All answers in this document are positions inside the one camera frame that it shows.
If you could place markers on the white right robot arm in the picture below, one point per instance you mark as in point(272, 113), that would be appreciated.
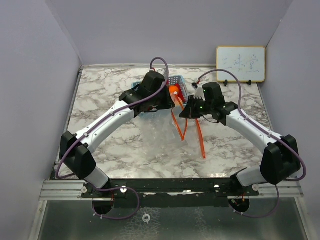
point(279, 153)

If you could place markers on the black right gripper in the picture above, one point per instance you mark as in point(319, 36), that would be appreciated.
point(189, 112)

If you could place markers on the blue plastic basket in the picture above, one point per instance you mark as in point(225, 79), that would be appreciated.
point(180, 87)

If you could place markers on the small whiteboard wooden frame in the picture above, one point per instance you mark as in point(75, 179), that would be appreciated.
point(247, 63)

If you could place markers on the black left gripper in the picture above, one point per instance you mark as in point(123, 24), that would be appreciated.
point(168, 103)

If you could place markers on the orange fruit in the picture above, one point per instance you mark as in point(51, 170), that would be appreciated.
point(173, 90)

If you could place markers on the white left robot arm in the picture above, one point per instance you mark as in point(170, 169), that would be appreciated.
point(77, 149)

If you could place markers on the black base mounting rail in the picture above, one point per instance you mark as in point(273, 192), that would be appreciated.
point(168, 192)

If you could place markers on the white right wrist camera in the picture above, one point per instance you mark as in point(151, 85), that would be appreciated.
point(199, 92)

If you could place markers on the clear zip bag orange zipper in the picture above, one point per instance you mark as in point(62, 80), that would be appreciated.
point(165, 134)

